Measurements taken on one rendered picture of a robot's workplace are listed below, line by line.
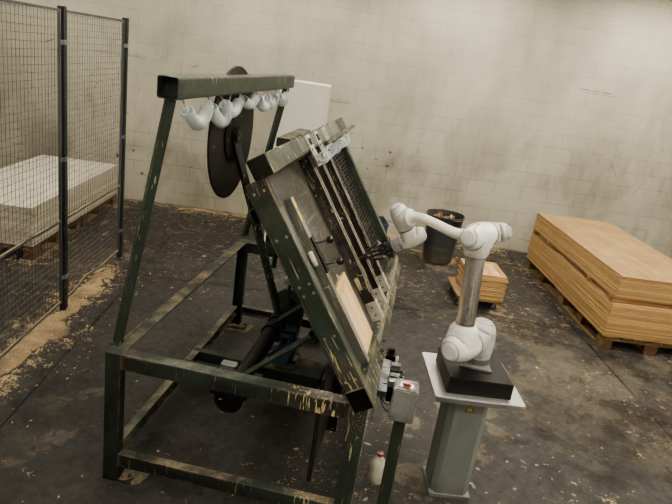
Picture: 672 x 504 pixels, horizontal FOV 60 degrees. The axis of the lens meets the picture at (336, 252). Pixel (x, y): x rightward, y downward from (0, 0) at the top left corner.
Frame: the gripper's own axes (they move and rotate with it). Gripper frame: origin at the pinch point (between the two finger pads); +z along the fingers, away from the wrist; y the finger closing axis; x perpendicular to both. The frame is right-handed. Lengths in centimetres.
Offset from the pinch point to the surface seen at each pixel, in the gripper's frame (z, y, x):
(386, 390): 4, -58, 63
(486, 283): -48, -141, -271
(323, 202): 4.5, 42.4, 12.5
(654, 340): -180, -245, -236
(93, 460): 176, -34, 81
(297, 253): 5, 35, 93
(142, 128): 315, 186, -441
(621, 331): -153, -222, -230
